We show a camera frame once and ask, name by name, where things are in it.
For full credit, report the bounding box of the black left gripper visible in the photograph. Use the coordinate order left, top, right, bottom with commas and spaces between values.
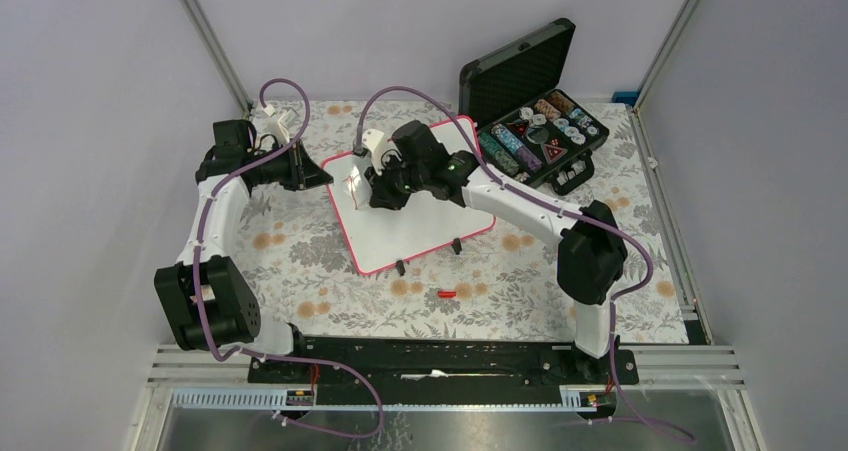
249, 138, 333, 191

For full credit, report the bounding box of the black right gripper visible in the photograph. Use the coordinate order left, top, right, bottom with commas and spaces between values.
365, 152, 428, 211

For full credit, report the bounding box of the pink framed whiteboard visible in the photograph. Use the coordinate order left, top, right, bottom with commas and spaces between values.
321, 152, 496, 276

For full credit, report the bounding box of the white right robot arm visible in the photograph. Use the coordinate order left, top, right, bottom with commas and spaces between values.
355, 121, 627, 383

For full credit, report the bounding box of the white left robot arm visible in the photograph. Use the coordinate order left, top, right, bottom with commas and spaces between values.
154, 119, 333, 351

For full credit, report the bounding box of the black poker chip case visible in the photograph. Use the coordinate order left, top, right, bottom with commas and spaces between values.
458, 18, 609, 196

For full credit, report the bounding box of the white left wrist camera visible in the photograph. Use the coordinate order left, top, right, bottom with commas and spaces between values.
262, 104, 298, 144

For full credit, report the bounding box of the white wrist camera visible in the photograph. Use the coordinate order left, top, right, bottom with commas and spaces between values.
353, 128, 389, 175
262, 104, 298, 144

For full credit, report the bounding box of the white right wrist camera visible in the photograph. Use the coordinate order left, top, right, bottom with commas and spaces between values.
353, 128, 389, 175

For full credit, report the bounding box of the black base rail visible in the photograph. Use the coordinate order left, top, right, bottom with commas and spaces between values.
248, 334, 640, 404

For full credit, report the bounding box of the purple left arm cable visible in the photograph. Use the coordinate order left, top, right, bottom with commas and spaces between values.
190, 79, 386, 441

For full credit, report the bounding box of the white cable duct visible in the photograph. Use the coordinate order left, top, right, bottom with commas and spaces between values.
171, 388, 598, 413

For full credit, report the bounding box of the blue object behind frame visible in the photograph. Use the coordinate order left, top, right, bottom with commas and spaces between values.
610, 91, 640, 107

